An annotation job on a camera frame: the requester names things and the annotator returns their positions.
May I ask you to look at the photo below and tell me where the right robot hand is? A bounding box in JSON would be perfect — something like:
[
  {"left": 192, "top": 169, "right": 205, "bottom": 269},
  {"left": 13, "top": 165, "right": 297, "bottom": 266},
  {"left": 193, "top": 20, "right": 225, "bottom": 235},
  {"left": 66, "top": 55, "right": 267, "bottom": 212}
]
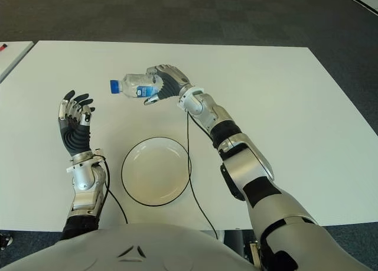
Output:
[{"left": 144, "top": 64, "right": 191, "bottom": 106}]

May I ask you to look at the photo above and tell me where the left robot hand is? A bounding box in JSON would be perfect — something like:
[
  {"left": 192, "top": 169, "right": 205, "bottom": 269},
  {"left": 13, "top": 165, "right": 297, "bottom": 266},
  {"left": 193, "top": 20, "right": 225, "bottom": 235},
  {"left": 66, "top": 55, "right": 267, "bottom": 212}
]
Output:
[{"left": 57, "top": 90, "right": 96, "bottom": 157}]

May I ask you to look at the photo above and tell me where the clear water bottle blue cap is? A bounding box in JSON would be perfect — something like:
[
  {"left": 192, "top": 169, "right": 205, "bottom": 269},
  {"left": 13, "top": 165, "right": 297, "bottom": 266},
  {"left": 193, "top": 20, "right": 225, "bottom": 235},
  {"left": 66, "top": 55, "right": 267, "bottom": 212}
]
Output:
[{"left": 110, "top": 72, "right": 164, "bottom": 99}]

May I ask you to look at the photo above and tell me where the white plate black rim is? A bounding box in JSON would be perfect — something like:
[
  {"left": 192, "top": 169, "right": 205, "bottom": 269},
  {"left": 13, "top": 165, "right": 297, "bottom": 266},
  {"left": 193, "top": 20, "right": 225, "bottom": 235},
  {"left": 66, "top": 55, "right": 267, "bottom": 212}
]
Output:
[{"left": 121, "top": 137, "right": 191, "bottom": 207}]

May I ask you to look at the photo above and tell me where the white side table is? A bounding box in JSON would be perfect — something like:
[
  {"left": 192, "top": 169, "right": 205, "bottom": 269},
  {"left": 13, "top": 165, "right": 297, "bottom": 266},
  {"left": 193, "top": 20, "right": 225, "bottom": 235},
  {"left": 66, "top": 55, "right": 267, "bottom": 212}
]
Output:
[{"left": 0, "top": 41, "right": 35, "bottom": 83}]

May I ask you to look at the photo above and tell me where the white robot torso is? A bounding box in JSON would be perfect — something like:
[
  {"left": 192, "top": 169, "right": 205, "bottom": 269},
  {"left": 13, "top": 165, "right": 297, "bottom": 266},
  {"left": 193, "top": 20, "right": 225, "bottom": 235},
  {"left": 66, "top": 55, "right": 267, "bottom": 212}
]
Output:
[{"left": 0, "top": 223, "right": 260, "bottom": 271}]

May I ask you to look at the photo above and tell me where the grey table leg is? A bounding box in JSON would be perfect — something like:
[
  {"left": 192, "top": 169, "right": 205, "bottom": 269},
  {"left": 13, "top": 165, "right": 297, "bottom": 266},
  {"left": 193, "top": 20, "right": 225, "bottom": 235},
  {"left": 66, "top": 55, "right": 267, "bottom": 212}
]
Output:
[{"left": 221, "top": 229, "right": 262, "bottom": 267}]

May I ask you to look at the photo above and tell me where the white right wrist camera ring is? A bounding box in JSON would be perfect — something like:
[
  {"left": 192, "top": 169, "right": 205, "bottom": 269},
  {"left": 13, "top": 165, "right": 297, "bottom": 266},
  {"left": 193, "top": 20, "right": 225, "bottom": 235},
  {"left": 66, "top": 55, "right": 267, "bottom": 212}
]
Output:
[{"left": 177, "top": 86, "right": 204, "bottom": 109}]

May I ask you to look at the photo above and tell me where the white wrist camera ring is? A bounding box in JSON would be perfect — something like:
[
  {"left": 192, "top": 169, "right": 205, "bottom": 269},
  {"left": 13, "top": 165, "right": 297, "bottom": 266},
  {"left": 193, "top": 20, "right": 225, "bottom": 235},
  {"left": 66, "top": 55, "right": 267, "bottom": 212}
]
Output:
[
  {"left": 66, "top": 148, "right": 106, "bottom": 174},
  {"left": 177, "top": 86, "right": 204, "bottom": 109}
]

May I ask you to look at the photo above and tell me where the white left wrist camera ring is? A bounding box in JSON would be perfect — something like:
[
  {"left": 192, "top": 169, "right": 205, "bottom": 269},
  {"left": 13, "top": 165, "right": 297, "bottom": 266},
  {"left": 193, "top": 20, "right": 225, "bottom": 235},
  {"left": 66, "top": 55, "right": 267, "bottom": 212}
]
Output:
[{"left": 66, "top": 148, "right": 106, "bottom": 174}]

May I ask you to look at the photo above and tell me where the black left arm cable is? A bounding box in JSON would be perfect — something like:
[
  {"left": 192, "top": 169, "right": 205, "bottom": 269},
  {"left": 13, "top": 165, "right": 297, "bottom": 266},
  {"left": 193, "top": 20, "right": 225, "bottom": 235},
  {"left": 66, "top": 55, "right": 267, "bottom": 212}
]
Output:
[{"left": 94, "top": 155, "right": 129, "bottom": 224}]

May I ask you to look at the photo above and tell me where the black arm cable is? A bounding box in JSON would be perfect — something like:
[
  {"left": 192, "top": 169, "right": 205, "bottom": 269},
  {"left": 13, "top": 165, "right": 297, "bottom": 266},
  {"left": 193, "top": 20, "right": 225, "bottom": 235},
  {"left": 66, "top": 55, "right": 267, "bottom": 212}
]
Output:
[
  {"left": 185, "top": 111, "right": 221, "bottom": 241},
  {"left": 94, "top": 155, "right": 129, "bottom": 224}
]

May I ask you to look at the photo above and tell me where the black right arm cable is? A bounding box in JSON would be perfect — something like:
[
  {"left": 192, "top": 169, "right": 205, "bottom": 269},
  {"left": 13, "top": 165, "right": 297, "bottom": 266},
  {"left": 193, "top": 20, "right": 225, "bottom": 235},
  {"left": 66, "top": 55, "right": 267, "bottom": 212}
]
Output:
[{"left": 185, "top": 111, "right": 221, "bottom": 241}]

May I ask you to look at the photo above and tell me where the black metal stand frame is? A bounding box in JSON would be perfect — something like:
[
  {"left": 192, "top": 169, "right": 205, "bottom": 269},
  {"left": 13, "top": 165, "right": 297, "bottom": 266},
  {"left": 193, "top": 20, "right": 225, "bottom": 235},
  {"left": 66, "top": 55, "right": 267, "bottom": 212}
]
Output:
[{"left": 0, "top": 231, "right": 14, "bottom": 250}]

